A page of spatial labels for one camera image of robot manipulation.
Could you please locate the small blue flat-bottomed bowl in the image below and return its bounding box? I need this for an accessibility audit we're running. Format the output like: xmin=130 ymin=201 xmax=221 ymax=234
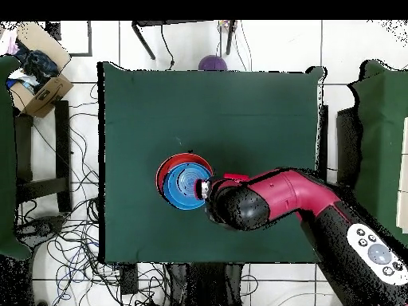
xmin=167 ymin=163 xmax=212 ymax=202

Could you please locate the red plastic cup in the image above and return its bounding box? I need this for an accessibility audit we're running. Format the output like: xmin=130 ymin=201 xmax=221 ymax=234
xmin=222 ymin=172 xmax=250 ymax=182

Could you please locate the large blue plastic bowl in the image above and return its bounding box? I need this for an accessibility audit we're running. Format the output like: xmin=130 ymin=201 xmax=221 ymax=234
xmin=163 ymin=162 xmax=214 ymax=211

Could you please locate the large orange plastic bowl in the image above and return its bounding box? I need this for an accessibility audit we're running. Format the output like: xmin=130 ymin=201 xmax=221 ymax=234
xmin=155 ymin=152 xmax=214 ymax=200

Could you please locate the purple plastic bowl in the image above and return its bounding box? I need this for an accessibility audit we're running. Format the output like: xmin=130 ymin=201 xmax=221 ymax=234
xmin=198 ymin=54 xmax=229 ymax=72

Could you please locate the dark green tablecloth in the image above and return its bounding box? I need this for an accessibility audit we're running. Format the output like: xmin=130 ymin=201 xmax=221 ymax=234
xmin=96 ymin=61 xmax=326 ymax=265

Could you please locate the black power strip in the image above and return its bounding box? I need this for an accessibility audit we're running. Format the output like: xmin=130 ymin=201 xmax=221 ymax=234
xmin=119 ymin=262 xmax=139 ymax=296

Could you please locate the black stand base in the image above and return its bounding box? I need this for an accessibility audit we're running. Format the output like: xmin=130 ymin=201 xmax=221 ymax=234
xmin=15 ymin=214 xmax=66 ymax=248

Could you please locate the cardboard box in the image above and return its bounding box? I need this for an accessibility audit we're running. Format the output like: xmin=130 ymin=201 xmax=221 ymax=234
xmin=6 ymin=22 xmax=75 ymax=120

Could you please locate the green cloth covered table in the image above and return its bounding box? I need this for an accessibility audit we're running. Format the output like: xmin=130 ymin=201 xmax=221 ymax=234
xmin=345 ymin=59 xmax=408 ymax=249
xmin=0 ymin=54 xmax=33 ymax=261

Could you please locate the beige board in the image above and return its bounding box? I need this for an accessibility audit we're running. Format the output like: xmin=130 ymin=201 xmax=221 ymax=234
xmin=395 ymin=116 xmax=408 ymax=234

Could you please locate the dark clothes bundle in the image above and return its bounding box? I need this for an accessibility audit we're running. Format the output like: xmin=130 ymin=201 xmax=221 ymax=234
xmin=10 ymin=41 xmax=61 ymax=93

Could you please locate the black box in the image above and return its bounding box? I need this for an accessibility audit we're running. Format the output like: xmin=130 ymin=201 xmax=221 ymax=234
xmin=45 ymin=21 xmax=62 ymax=41

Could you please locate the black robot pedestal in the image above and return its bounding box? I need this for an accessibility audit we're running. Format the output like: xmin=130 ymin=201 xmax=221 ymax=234
xmin=163 ymin=262 xmax=245 ymax=306

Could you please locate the tangle of black cables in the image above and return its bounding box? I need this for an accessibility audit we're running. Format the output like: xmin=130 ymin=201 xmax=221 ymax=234
xmin=15 ymin=82 xmax=167 ymax=306

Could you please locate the black cable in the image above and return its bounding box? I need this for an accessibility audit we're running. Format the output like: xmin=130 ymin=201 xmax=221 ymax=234
xmin=160 ymin=23 xmax=177 ymax=70

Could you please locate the black bench frame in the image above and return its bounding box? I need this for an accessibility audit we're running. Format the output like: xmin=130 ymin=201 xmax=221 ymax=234
xmin=14 ymin=100 xmax=73 ymax=214

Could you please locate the black metal table frame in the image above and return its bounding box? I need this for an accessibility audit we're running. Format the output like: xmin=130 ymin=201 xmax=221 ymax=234
xmin=131 ymin=20 xmax=238 ymax=61

